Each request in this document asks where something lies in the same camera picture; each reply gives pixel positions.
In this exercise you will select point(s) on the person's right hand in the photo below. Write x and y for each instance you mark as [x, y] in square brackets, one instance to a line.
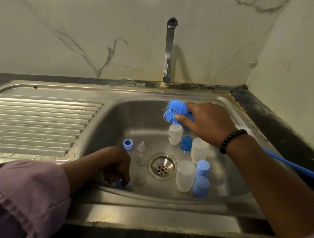
[211, 122]

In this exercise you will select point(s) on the person's left hand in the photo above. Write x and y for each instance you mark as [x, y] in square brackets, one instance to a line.
[120, 161]

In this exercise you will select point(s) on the person's right thumb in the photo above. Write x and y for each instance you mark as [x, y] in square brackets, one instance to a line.
[184, 121]

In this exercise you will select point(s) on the person's left fingers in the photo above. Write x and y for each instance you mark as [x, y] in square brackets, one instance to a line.
[125, 177]

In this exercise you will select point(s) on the blue bottle brush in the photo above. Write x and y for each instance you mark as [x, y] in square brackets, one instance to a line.
[175, 109]

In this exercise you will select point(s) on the person's left forearm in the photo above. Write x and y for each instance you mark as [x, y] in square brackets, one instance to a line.
[85, 169]

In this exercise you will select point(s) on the person's right forearm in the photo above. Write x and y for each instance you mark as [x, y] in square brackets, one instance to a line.
[269, 186]

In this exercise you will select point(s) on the clear silicone bottle nipple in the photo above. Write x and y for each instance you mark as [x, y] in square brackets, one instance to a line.
[139, 180]
[140, 160]
[141, 146]

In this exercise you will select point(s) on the small clear baby bottle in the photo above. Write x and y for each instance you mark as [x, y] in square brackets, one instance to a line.
[175, 134]

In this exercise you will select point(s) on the dark blue bottle cap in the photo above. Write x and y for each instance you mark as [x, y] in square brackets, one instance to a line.
[186, 143]

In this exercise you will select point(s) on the clear plastic baby bottle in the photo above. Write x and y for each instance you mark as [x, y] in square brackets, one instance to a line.
[185, 176]
[199, 150]

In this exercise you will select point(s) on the steel drain strainer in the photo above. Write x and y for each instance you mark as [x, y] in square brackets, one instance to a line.
[162, 166]

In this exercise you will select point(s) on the light blue bottle cap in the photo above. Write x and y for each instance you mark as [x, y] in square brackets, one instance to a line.
[203, 168]
[201, 187]

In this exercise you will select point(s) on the chrome faucet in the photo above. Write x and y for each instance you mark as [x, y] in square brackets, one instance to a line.
[169, 49]

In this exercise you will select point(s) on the stainless steel sink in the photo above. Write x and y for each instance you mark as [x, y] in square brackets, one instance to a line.
[49, 127]

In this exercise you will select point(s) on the purple sleeve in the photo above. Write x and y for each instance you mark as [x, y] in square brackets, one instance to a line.
[32, 198]

